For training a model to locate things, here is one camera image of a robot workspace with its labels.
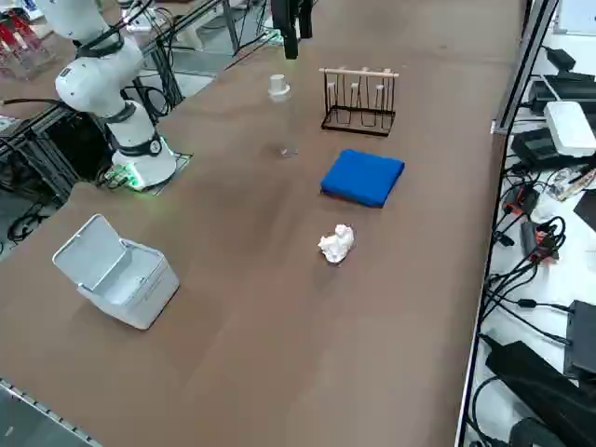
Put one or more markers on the black orange connector block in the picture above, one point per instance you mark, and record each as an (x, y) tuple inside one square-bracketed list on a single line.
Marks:
[(542, 244), (524, 200)]

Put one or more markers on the black bag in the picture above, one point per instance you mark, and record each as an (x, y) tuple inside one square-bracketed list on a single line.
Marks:
[(540, 386)]

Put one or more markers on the small black power brick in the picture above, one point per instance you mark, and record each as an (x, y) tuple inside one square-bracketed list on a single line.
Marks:
[(561, 57)]

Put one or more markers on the aluminium table edge rail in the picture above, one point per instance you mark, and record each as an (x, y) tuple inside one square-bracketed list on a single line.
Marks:
[(42, 410)]

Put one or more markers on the tall black box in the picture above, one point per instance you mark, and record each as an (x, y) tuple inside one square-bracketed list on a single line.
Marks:
[(582, 337)]

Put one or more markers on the black metal frame stand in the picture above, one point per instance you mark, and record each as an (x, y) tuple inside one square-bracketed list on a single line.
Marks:
[(51, 153)]

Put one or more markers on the white router box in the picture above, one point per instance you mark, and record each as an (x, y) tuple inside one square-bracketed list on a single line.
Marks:
[(570, 128)]

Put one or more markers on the red clear acrylic rack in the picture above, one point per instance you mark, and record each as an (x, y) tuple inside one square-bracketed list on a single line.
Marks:
[(21, 51)]

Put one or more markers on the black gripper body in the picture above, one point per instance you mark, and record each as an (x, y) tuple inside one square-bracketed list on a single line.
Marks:
[(291, 5)]

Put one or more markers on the clear bottle with white cap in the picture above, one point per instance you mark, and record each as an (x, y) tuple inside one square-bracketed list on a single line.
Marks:
[(280, 90)]

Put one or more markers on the white trash bin with lid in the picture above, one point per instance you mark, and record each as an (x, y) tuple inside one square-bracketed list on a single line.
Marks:
[(135, 291)]

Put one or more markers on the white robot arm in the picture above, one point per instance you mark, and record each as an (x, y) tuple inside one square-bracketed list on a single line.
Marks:
[(125, 125)]

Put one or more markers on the aluminium frame post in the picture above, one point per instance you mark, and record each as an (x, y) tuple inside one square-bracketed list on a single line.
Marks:
[(524, 70)]

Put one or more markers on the flat black device box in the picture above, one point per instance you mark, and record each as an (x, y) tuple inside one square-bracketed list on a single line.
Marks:
[(565, 88)]

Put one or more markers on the folded blue cloth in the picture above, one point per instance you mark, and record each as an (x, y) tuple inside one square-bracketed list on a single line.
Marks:
[(365, 179)]

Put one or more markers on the black power adapter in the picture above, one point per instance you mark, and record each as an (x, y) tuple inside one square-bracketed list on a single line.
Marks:
[(533, 146)]

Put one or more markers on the white tissue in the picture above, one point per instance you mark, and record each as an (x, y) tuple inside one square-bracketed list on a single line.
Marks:
[(337, 244)]

